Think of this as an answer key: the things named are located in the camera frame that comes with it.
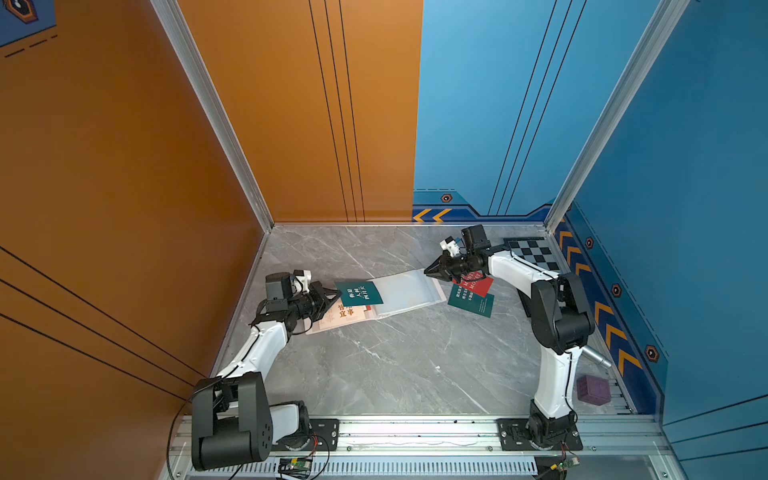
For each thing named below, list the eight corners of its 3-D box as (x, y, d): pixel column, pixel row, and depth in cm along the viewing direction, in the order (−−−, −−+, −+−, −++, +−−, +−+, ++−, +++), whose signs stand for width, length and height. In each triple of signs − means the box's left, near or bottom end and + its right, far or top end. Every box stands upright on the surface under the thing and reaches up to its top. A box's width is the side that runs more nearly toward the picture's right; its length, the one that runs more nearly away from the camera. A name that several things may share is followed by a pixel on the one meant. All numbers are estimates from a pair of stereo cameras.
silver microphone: (579, 352, 90) (585, 348, 87) (581, 349, 90) (586, 345, 88) (605, 369, 86) (611, 365, 84) (606, 365, 87) (613, 361, 84)
